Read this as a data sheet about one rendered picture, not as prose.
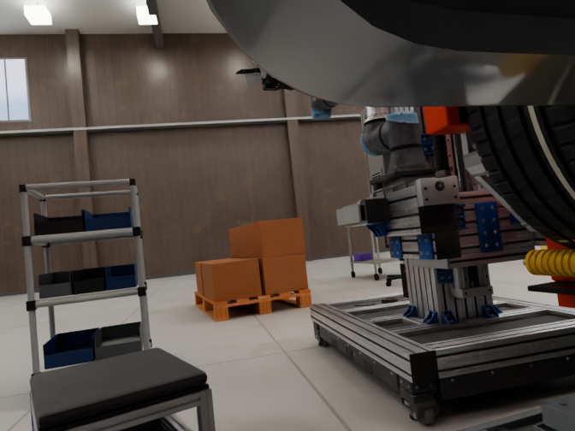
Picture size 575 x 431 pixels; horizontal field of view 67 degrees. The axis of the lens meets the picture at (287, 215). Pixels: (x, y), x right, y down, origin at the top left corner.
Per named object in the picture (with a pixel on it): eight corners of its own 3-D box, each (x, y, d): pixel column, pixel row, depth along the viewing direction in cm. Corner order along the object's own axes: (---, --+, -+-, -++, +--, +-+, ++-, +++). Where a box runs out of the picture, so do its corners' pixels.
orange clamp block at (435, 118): (484, 125, 91) (447, 126, 88) (459, 134, 98) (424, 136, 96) (480, 91, 91) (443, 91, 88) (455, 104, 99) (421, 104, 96)
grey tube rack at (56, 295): (28, 410, 190) (13, 184, 196) (50, 383, 230) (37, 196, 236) (157, 386, 206) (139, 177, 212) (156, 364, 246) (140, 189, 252)
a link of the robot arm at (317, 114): (323, 111, 155) (319, 81, 156) (307, 121, 165) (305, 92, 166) (341, 112, 159) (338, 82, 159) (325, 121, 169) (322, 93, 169)
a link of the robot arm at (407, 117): (404, 143, 154) (399, 105, 155) (380, 151, 166) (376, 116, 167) (429, 143, 159) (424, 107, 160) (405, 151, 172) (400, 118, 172)
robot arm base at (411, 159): (381, 178, 167) (378, 152, 168) (417, 175, 171) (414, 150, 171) (399, 171, 153) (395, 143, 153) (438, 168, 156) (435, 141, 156)
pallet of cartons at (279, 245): (267, 294, 527) (260, 227, 532) (323, 304, 401) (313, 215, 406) (185, 307, 486) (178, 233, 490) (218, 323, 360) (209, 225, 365)
